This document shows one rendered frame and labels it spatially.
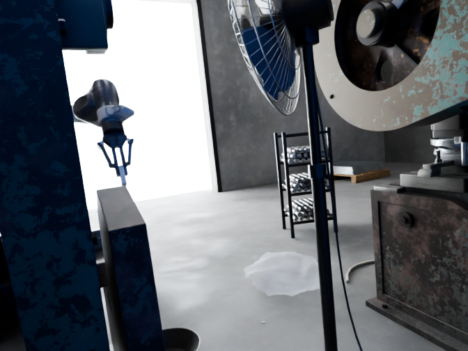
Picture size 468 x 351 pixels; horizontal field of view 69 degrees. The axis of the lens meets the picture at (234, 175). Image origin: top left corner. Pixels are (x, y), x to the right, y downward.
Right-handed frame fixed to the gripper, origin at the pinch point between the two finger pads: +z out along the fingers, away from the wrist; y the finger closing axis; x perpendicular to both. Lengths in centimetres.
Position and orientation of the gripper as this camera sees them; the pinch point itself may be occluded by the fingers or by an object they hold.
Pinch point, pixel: (122, 175)
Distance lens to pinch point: 123.2
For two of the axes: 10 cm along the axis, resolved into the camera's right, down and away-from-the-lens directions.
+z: 2.8, 9.2, -2.8
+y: -9.0, 1.5, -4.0
